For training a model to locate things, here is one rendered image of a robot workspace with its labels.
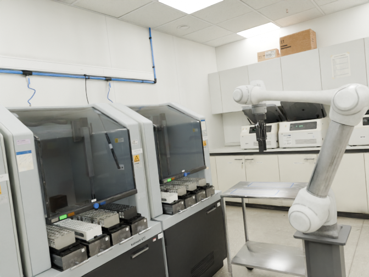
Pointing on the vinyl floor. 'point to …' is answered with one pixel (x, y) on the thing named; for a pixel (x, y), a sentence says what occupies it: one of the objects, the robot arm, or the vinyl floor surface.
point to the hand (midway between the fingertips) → (262, 145)
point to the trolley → (300, 264)
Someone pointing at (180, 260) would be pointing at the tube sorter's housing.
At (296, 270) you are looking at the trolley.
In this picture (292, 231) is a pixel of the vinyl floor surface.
